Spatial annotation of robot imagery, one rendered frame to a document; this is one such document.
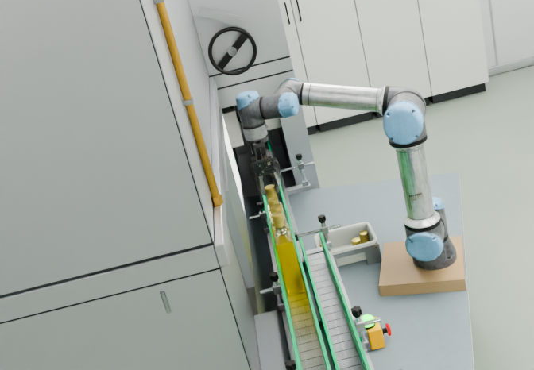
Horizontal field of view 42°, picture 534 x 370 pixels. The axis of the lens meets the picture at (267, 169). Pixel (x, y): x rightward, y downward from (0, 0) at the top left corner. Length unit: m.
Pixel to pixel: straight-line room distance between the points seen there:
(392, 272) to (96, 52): 1.41
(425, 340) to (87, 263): 1.08
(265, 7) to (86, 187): 1.71
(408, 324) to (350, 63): 4.01
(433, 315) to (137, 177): 1.16
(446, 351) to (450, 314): 0.18
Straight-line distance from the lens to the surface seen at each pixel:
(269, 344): 2.13
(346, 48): 6.03
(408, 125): 2.08
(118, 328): 1.73
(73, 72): 1.49
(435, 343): 2.22
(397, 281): 2.43
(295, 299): 2.29
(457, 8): 6.23
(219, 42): 3.10
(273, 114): 2.19
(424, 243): 2.26
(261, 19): 3.10
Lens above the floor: 2.11
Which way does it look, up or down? 22 degrees down
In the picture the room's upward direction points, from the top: 14 degrees counter-clockwise
